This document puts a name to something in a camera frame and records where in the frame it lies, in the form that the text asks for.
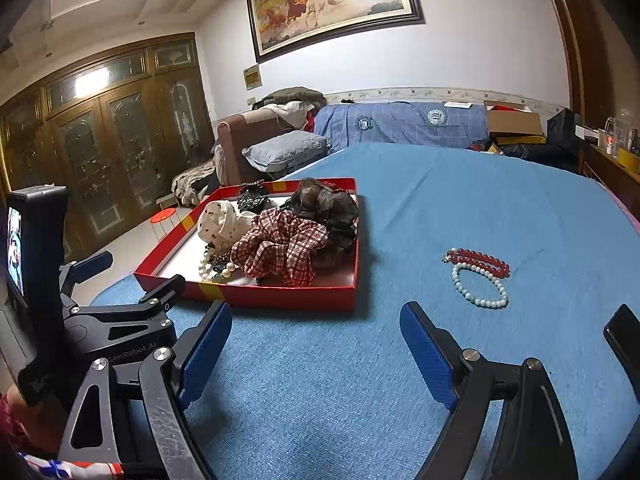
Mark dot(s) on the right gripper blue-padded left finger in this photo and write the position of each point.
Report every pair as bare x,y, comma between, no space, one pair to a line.
197,351

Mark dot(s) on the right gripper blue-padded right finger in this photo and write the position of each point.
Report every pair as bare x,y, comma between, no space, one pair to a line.
436,353

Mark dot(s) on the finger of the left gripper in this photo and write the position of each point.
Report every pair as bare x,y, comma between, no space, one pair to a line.
77,272

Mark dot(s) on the white cherry print scrunchie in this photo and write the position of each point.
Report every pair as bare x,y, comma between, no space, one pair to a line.
220,226

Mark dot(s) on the red plaid scrunchie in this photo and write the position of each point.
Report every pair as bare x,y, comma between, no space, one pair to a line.
280,244

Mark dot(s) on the person's left hand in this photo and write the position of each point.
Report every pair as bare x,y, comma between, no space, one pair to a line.
34,429

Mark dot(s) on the red gift box tray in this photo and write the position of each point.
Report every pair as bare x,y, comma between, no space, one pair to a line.
210,277

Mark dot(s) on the red plastic stool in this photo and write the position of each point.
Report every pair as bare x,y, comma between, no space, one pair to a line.
164,221

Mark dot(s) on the blue bed cover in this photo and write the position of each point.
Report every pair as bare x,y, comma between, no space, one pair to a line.
513,258

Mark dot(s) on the wooden wardrobe glass doors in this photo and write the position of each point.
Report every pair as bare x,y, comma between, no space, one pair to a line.
115,129

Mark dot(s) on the black beaded hair accessory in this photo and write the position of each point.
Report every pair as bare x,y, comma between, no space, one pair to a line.
254,198

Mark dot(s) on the brown armchair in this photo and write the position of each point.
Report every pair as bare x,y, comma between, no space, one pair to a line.
239,131

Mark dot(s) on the grey pillow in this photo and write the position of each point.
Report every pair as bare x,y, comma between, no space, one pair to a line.
288,151

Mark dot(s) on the cardboard box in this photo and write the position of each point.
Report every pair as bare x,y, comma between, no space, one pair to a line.
513,123

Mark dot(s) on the wooden side shelf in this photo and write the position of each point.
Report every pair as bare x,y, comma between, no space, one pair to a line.
597,165

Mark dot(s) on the blue checked folded blanket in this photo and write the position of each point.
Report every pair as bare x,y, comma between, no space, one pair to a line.
415,123

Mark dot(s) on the glass pitcher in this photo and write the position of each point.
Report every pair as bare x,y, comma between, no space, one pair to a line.
619,135

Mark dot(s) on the framed horse painting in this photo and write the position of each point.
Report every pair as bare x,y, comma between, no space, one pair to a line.
283,26

